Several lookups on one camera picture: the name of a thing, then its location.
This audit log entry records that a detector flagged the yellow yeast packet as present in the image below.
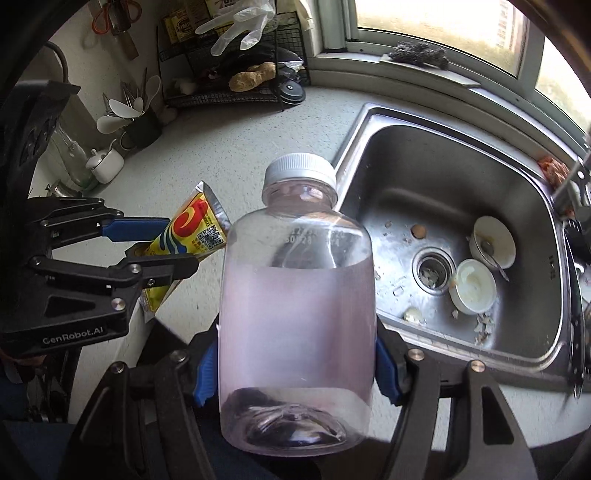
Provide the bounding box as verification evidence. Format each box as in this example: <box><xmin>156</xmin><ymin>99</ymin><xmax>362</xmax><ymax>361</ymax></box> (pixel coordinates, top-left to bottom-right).
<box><xmin>139</xmin><ymin>180</ymin><xmax>233</xmax><ymax>323</ymax></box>

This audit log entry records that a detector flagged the clear purple-label plastic bottle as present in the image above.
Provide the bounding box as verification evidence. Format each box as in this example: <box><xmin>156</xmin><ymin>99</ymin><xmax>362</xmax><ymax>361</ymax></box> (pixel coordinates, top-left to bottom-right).
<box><xmin>218</xmin><ymin>153</ymin><xmax>377</xmax><ymax>457</ymax></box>

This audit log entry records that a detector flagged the white sugar pot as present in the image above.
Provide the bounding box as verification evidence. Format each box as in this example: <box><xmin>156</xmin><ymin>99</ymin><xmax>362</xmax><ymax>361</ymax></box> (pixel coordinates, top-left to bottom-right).
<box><xmin>85</xmin><ymin>140</ymin><xmax>124</xmax><ymax>185</ymax></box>

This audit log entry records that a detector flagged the glass bottle green base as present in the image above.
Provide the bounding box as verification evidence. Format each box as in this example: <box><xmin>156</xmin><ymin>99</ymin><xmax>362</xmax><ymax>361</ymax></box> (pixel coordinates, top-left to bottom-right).
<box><xmin>46</xmin><ymin>122</ymin><xmax>96</xmax><ymax>192</ymax></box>

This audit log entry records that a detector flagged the dark green utensil cup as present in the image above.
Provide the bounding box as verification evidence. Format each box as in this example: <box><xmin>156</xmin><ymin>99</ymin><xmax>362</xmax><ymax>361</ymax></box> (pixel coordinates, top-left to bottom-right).
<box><xmin>123</xmin><ymin>107</ymin><xmax>162</xmax><ymax>149</ymax></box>

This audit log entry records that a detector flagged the white bowl upside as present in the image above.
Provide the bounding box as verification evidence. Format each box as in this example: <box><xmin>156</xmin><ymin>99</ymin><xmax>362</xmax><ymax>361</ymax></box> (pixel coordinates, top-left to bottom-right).
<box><xmin>448</xmin><ymin>259</ymin><xmax>497</xmax><ymax>315</ymax></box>

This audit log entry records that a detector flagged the stainless steel sink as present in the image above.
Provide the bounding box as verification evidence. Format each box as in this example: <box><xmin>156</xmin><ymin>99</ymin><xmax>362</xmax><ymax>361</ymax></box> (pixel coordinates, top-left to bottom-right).
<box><xmin>337</xmin><ymin>104</ymin><xmax>572</xmax><ymax>381</ymax></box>

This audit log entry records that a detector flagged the white bowl with spoon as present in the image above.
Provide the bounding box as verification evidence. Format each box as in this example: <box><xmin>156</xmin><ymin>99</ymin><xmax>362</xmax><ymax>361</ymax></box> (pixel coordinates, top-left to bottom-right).
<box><xmin>469</xmin><ymin>216</ymin><xmax>517</xmax><ymax>282</ymax></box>

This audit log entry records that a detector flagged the ginger root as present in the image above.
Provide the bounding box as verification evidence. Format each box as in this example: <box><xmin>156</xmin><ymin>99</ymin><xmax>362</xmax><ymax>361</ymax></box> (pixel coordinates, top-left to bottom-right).
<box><xmin>228</xmin><ymin>62</ymin><xmax>276</xmax><ymax>93</ymax></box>

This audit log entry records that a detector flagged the black round disc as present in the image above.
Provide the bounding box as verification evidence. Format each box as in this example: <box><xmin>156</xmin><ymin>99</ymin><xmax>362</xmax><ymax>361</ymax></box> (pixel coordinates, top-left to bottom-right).
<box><xmin>277</xmin><ymin>79</ymin><xmax>305</xmax><ymax>107</ymax></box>

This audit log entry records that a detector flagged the chrome faucet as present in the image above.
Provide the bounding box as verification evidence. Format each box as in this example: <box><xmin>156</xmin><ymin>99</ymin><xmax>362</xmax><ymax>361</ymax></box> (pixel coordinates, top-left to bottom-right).
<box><xmin>552</xmin><ymin>133</ymin><xmax>590</xmax><ymax>218</ymax></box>

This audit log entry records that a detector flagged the translucent hanging glove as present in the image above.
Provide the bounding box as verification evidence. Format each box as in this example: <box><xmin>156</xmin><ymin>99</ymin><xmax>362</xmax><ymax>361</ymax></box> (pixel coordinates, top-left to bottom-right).
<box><xmin>194</xmin><ymin>0</ymin><xmax>276</xmax><ymax>57</ymax></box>

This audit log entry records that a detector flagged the orange red sponge cloth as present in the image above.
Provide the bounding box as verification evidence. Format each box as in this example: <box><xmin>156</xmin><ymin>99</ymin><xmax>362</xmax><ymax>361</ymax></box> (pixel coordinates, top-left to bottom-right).
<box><xmin>537</xmin><ymin>155</ymin><xmax>569</xmax><ymax>190</ymax></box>

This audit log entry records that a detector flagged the black wire rack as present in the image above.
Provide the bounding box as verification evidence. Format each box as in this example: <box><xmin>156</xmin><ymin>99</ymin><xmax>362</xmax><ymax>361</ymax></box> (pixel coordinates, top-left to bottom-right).
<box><xmin>155</xmin><ymin>1</ymin><xmax>312</xmax><ymax>110</ymax></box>

